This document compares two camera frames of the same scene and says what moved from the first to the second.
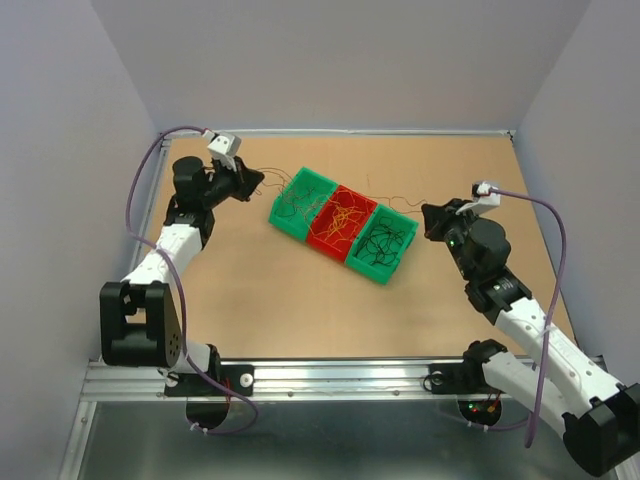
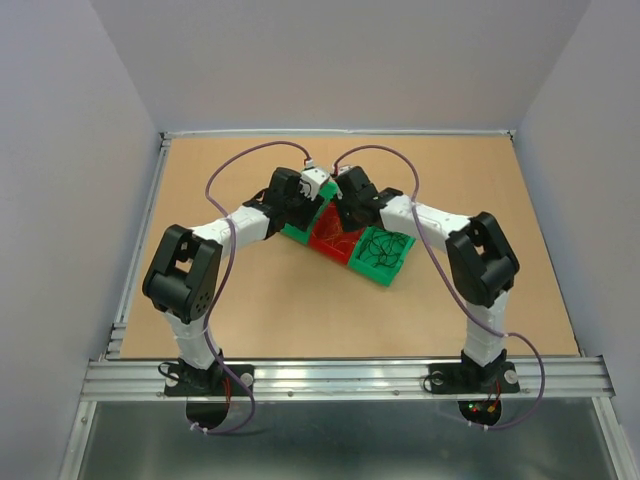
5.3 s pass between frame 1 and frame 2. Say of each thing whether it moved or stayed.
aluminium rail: stayed
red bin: stayed
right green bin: stayed
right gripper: moved
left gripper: moved
